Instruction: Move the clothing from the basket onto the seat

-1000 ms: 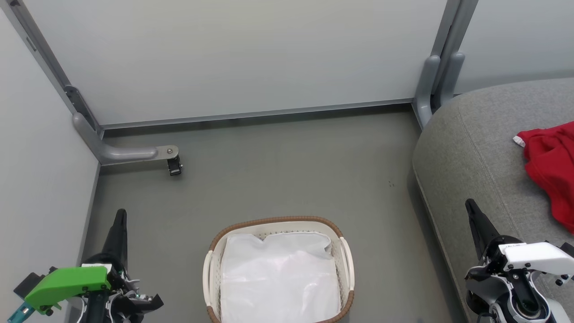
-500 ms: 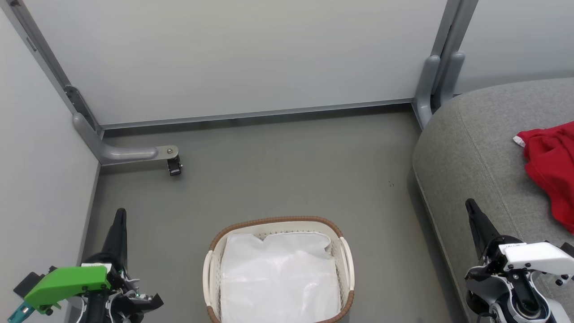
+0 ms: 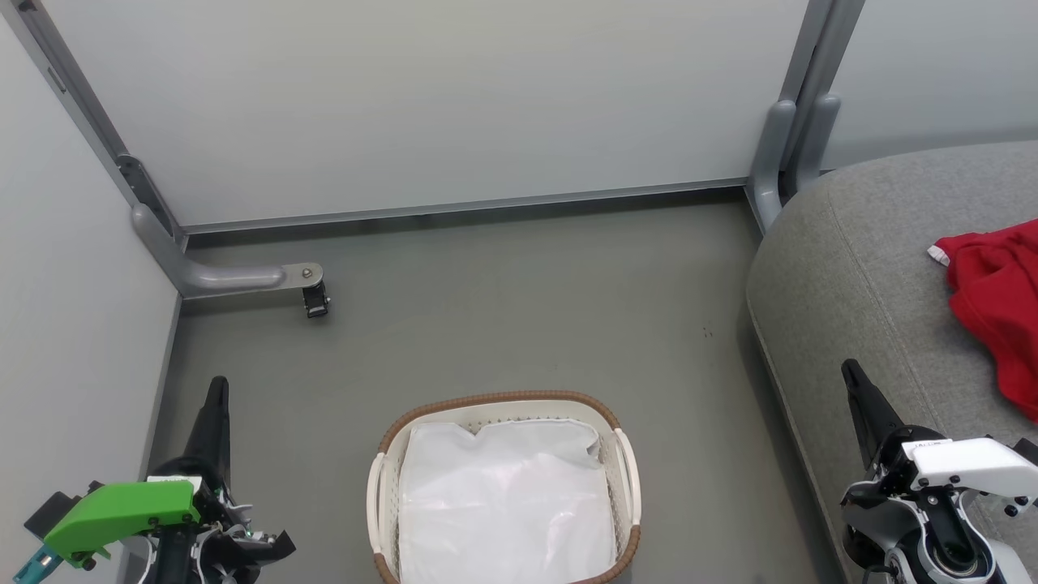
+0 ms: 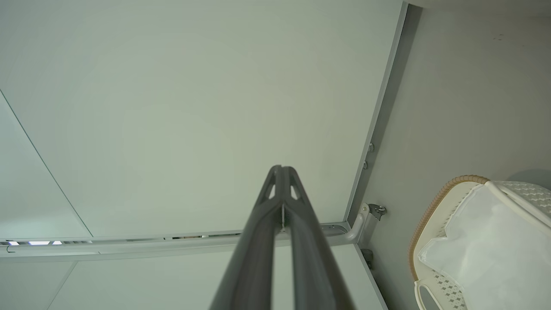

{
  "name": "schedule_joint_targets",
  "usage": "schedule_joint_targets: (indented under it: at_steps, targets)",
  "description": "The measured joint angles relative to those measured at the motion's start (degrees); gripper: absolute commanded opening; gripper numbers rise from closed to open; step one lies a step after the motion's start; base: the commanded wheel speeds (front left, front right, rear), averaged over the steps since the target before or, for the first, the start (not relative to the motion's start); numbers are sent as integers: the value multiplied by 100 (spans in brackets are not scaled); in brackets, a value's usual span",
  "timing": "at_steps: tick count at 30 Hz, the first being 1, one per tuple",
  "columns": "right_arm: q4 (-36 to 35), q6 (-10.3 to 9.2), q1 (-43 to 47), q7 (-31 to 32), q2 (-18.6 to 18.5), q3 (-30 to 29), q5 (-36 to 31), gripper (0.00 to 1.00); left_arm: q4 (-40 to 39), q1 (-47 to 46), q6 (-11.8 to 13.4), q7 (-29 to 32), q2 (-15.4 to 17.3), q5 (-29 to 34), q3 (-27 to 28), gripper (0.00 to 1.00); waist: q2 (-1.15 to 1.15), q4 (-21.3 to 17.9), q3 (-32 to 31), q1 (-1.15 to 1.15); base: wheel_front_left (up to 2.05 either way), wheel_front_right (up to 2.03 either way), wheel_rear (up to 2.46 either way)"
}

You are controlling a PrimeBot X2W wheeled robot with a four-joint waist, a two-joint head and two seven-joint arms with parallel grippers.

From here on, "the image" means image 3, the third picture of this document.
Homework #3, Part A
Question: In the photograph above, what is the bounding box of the grey tubular partition leg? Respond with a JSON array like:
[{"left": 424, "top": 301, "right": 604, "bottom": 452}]
[{"left": 131, "top": 203, "right": 324, "bottom": 299}]

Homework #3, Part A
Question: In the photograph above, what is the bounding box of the white cloth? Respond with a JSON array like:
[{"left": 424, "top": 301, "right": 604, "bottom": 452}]
[{"left": 397, "top": 418, "right": 617, "bottom": 584}]

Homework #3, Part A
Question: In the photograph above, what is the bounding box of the grey partition post with feet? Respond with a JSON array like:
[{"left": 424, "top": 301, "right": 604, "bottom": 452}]
[{"left": 748, "top": 0, "right": 867, "bottom": 236}]

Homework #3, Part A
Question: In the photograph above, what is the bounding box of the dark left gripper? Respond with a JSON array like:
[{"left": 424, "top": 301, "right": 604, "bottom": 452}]
[{"left": 150, "top": 375, "right": 297, "bottom": 569}]

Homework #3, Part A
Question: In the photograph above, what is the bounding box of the grey hinged partition frame post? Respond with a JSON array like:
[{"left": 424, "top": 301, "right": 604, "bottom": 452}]
[{"left": 12, "top": 0, "right": 189, "bottom": 248}]

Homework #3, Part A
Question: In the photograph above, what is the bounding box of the grey fabric sofa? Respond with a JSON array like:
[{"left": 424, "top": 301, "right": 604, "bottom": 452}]
[{"left": 746, "top": 142, "right": 1038, "bottom": 584}]

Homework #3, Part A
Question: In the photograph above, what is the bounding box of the white laundry basket brown rim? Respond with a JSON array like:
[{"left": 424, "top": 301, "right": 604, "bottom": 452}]
[{"left": 367, "top": 391, "right": 643, "bottom": 584}]

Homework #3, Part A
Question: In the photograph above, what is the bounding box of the red sports jersey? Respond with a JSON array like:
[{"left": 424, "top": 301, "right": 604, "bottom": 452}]
[{"left": 929, "top": 219, "right": 1038, "bottom": 423}]

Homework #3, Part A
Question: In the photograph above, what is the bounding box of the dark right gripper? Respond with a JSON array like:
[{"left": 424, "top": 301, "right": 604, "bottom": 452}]
[{"left": 841, "top": 359, "right": 970, "bottom": 528}]

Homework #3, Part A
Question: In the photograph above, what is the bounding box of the aluminium partition bottom rail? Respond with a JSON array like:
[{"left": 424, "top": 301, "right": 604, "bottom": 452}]
[{"left": 182, "top": 178, "right": 751, "bottom": 236}]

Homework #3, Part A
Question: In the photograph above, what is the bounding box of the teal connector piece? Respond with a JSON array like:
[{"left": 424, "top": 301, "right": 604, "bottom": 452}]
[{"left": 12, "top": 542, "right": 62, "bottom": 584}]

